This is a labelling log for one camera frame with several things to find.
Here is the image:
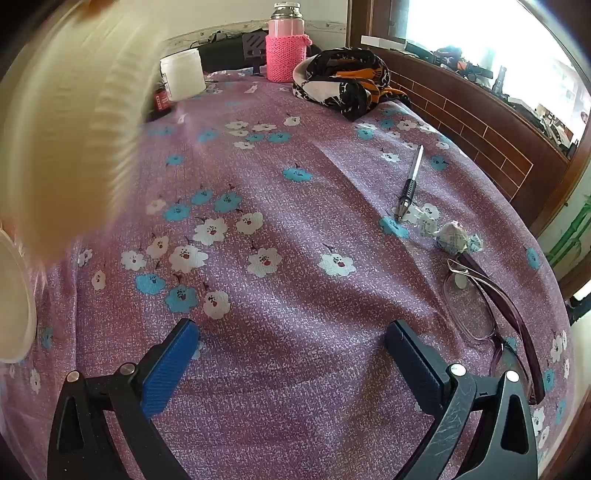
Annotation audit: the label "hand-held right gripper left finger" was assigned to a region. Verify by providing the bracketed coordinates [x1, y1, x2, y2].
[47, 318, 200, 480]

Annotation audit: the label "cream ribbed plastic plate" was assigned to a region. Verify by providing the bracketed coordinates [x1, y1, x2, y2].
[0, 0, 162, 273]

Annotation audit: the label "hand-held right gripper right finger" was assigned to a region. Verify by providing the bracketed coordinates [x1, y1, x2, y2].
[385, 319, 539, 480]

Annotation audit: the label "purple floral tablecloth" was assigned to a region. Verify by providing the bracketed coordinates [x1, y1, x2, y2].
[0, 69, 573, 480]

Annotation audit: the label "white plastic bowl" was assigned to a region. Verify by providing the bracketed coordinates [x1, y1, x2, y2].
[0, 228, 38, 363]

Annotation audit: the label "black phone stand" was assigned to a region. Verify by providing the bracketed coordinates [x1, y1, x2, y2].
[242, 31, 271, 75]

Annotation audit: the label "brown brick-pattern wooden panel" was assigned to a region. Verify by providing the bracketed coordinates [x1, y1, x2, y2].
[367, 48, 571, 232]

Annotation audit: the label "black sofa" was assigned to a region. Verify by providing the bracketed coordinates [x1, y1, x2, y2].
[198, 34, 324, 75]

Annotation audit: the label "purple framed eyeglasses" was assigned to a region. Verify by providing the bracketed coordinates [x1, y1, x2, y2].
[442, 253, 546, 406]

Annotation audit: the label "flat white box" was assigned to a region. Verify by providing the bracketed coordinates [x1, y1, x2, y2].
[361, 35, 407, 51]

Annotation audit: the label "pink knit-sleeved thermos bottle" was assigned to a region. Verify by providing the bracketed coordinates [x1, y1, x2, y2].
[265, 2, 311, 83]

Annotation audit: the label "clear pen with black grip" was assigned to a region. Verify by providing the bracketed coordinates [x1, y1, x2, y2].
[396, 145, 424, 221]

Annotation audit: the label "white plastic jar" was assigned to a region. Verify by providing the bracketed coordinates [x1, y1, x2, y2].
[160, 48, 207, 101]

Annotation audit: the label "black orange patterned scarf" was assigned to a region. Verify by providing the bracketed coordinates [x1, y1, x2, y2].
[292, 47, 411, 121]

